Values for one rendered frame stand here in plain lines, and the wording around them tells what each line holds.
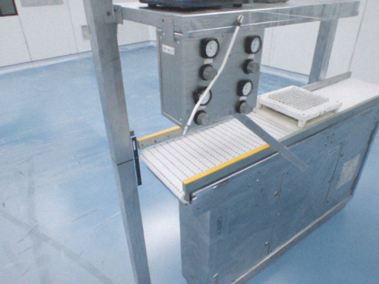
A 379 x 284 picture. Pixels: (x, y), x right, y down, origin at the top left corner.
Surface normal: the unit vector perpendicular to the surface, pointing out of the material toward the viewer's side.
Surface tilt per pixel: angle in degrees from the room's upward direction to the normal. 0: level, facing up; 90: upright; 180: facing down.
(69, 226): 0
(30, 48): 90
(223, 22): 90
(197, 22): 90
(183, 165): 0
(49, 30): 90
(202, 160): 0
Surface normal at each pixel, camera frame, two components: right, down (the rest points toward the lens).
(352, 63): -0.73, 0.35
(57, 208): -0.01, -0.86
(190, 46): 0.58, 0.40
